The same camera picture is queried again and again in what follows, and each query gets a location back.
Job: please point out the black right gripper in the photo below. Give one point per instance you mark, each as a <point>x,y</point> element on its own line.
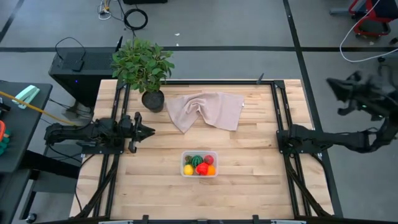
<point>373,93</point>

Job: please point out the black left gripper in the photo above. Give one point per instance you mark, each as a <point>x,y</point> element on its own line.
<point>130,127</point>

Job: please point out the green striped toy watermelon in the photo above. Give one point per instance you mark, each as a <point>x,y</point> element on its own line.
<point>196,160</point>

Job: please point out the red toy bell pepper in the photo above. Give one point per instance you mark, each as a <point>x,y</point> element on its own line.
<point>202,169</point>

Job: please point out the orange toy fruit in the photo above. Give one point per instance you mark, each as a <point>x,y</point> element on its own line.
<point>212,171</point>

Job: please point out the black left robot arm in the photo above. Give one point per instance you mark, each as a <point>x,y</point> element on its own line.
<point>71,132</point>

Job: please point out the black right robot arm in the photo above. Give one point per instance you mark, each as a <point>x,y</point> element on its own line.
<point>326,140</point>

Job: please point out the clear plastic tupperware container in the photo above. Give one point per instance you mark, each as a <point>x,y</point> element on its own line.
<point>199,176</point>

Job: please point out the black plant pot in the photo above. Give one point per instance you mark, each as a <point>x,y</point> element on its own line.
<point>153,102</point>

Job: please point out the black caster wheel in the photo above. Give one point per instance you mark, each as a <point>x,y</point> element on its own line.
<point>381,59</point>
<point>31,218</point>

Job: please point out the green leafy plant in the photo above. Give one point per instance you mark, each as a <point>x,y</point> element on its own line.
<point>141,65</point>

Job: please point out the beige cloth towel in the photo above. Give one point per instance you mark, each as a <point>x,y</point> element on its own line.
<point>211,109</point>

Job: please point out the red wheeled cart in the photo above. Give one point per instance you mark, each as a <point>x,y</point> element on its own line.
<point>376,26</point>

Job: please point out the black computer tower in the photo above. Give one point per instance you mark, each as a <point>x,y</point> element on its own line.
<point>93,77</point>

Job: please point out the black antenna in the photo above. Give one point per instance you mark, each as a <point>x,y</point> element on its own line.
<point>119,44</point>

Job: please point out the small black box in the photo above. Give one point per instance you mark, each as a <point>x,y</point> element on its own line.
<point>77,65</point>

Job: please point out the black desk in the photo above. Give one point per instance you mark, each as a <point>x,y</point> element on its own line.
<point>21,130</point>

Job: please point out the mint green stapler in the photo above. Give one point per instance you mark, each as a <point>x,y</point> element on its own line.
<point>27,95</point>

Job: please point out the teal plastic item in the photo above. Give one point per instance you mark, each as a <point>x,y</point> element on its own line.
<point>4,143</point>

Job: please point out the orange plastic item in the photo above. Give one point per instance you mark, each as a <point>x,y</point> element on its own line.
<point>1,130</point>

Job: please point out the black aluminium table frame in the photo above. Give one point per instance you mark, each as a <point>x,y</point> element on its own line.
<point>217,82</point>

